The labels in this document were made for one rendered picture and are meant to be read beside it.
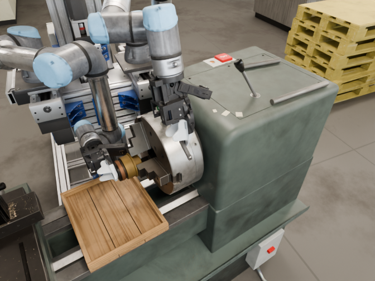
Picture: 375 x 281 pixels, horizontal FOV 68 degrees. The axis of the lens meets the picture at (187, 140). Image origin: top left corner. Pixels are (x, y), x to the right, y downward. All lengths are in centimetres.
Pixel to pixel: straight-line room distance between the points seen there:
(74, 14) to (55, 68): 55
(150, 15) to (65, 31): 101
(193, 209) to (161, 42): 71
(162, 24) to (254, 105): 50
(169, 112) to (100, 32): 26
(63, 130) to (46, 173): 125
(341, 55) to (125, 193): 275
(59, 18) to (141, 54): 43
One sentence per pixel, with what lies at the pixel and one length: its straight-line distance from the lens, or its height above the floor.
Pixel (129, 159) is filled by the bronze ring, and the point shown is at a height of 112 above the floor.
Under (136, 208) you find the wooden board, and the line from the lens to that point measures 115.
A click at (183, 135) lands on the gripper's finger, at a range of 75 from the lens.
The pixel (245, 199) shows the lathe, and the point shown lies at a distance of 124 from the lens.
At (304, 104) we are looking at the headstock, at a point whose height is 124.
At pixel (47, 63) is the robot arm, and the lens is 102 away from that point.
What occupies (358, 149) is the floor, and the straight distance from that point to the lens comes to 314.
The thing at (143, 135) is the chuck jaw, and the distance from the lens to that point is 102.
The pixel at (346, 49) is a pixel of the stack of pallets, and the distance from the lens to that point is 337.
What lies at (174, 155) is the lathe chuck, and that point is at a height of 117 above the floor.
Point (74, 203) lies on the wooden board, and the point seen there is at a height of 88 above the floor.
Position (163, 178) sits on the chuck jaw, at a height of 110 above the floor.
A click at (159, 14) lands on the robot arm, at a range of 65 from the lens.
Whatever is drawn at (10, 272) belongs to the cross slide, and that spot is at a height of 97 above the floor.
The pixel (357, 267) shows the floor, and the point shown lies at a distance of 228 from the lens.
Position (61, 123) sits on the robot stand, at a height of 97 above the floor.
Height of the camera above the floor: 180
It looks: 40 degrees down
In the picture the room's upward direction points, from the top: straight up
